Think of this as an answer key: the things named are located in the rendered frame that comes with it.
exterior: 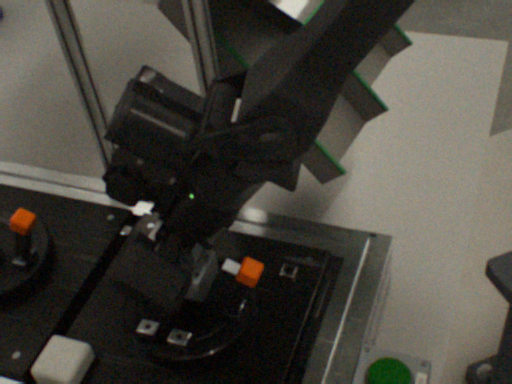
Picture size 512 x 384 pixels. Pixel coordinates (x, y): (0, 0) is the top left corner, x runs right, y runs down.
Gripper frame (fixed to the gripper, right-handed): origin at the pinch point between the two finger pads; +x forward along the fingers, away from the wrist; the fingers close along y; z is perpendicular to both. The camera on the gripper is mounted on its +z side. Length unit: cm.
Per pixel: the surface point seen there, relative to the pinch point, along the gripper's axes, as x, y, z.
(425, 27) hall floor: 92, -213, -57
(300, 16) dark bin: -13.1, -23.4, 1.2
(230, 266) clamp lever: -2.3, 0.0, -6.2
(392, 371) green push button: -4.0, 1.0, -24.6
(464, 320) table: 1.9, -14.8, -35.7
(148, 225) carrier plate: 14.6, -10.0, 1.4
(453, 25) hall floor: 86, -216, -65
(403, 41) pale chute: -2.7, -47.3, -14.3
